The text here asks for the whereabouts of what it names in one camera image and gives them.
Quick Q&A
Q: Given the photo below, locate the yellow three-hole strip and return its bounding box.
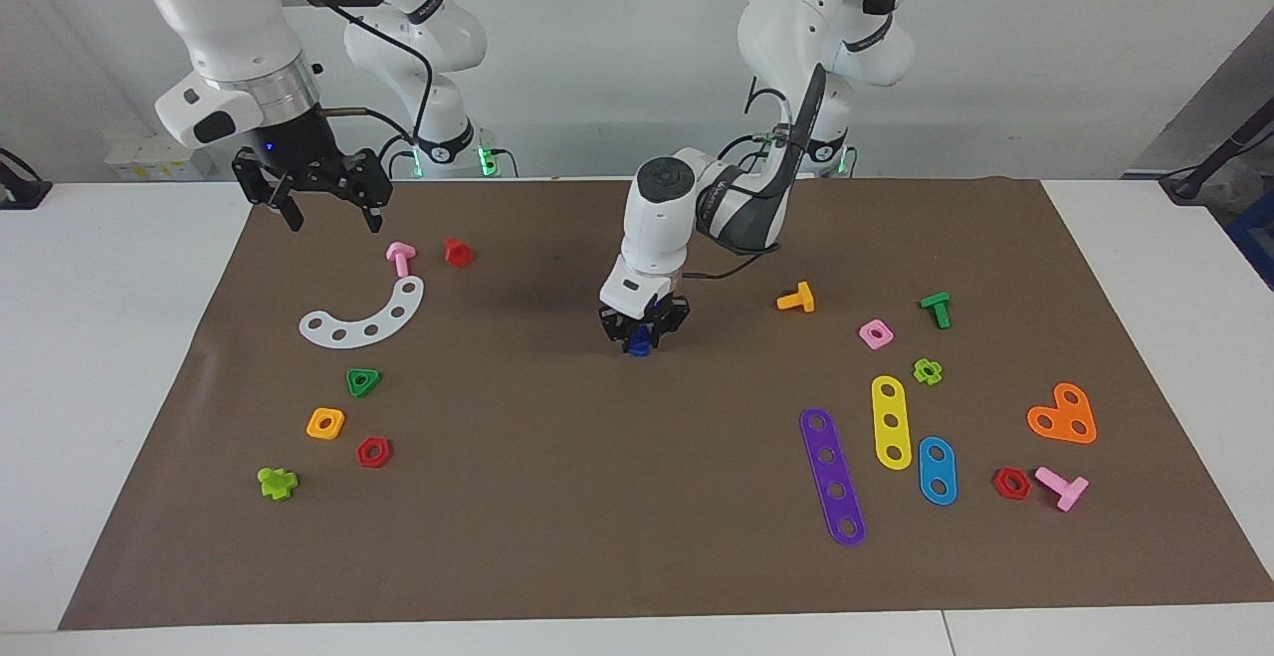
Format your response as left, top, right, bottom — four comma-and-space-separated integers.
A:
871, 375, 913, 471

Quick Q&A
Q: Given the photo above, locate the black stand with pole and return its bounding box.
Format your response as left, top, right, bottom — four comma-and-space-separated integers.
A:
1160, 123, 1274, 204

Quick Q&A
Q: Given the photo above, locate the orange heart-shaped plate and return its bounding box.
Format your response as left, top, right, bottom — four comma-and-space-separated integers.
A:
1026, 382, 1098, 445

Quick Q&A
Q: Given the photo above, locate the purple four-hole strip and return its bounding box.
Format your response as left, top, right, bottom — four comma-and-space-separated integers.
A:
799, 407, 867, 547

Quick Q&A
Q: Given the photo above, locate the black right base cable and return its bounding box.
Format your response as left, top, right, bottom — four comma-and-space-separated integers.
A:
370, 133, 414, 180

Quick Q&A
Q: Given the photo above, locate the white cardboard box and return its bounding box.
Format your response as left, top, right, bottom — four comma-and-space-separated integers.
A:
105, 133, 215, 182

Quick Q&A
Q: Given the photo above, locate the black clamp device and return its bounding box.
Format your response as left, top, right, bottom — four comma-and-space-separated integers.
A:
0, 148, 53, 209

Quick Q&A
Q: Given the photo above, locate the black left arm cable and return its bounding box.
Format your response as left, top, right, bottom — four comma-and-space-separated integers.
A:
682, 79, 797, 281

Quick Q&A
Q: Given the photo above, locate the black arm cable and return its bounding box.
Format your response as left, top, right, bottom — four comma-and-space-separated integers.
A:
264, 0, 434, 149
682, 79, 797, 281

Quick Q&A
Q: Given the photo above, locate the blue crate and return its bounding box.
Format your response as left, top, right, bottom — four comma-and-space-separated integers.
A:
1226, 188, 1274, 289

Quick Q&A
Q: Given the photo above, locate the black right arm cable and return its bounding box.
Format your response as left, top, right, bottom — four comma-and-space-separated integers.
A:
264, 0, 434, 149

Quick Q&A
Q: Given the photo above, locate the brown table mat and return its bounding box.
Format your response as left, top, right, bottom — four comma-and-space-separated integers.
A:
58, 176, 1274, 630

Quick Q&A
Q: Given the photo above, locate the blue two-hole strip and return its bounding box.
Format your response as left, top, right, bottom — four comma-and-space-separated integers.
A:
918, 436, 958, 507

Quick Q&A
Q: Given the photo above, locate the white curved perforated strip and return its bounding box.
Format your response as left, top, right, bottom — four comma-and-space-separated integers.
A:
299, 276, 426, 349

